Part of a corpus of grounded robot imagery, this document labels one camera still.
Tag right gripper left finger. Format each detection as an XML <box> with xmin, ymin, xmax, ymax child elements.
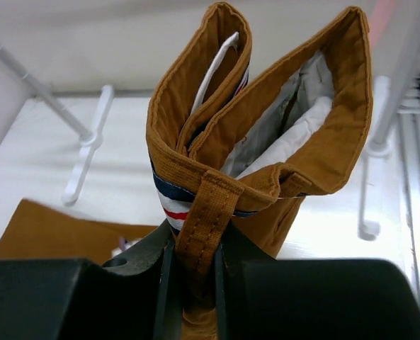
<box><xmin>103</xmin><ymin>221</ymin><xmax>181</xmax><ymax>339</ymax></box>

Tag brown trousers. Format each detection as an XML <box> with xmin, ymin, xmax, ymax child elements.
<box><xmin>0</xmin><ymin>1</ymin><xmax>374</xmax><ymax>340</ymax></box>

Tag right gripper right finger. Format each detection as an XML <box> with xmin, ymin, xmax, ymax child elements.
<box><xmin>213</xmin><ymin>223</ymin><xmax>273</xmax><ymax>339</ymax></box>

